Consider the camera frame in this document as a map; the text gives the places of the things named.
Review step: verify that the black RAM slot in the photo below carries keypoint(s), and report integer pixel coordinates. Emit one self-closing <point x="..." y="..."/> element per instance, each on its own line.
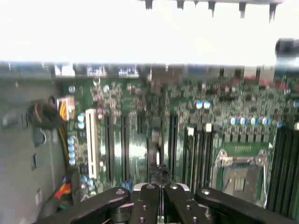
<point x="273" y="168"/>
<point x="189" y="158"/>
<point x="294" y="168"/>
<point x="209" y="158"/>
<point x="284" y="168"/>

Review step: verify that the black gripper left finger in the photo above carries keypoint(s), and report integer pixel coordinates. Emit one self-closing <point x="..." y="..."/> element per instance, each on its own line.
<point x="147" y="205"/>

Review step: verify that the CPU socket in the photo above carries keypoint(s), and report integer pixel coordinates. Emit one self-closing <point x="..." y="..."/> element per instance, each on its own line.
<point x="238" y="182"/>

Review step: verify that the green motherboard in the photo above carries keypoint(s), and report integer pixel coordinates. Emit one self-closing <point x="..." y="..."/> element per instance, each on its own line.
<point x="210" y="112"/>

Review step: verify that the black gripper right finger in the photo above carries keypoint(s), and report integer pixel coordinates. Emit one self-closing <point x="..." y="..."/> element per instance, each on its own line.
<point x="184" y="210"/>

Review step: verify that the black expansion slot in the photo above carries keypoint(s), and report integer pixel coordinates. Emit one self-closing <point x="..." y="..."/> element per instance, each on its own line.
<point x="174" y="144"/>
<point x="109" y="149"/>
<point x="125" y="149"/>

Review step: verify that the white expansion slot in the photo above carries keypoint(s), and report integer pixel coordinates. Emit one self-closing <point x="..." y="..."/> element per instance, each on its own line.
<point x="92" y="144"/>

